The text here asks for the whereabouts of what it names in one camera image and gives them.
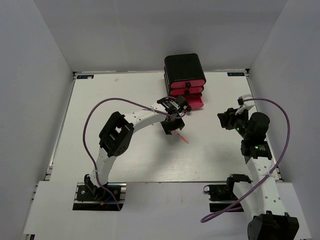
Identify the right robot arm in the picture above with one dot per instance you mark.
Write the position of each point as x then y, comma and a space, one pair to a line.
268, 217

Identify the corner label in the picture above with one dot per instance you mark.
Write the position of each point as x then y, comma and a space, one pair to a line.
84, 77
236, 74

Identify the left corner label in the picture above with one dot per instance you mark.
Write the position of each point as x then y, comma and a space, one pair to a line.
84, 77

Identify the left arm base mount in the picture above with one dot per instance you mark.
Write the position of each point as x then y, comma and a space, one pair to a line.
84, 200

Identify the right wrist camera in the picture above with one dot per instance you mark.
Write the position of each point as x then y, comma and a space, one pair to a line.
245, 102

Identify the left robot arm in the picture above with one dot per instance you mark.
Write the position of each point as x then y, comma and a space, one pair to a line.
116, 135

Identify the right corner label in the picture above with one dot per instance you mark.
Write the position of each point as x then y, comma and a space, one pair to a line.
236, 74

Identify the black drawer cabinet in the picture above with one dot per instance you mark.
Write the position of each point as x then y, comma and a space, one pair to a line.
182, 67

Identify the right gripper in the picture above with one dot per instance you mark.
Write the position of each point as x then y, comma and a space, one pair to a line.
227, 118

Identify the red clear pen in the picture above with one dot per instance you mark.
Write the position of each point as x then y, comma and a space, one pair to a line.
182, 137

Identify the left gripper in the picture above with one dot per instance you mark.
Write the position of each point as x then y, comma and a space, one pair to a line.
179, 124

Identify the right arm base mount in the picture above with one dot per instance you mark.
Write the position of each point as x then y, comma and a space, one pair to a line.
221, 195

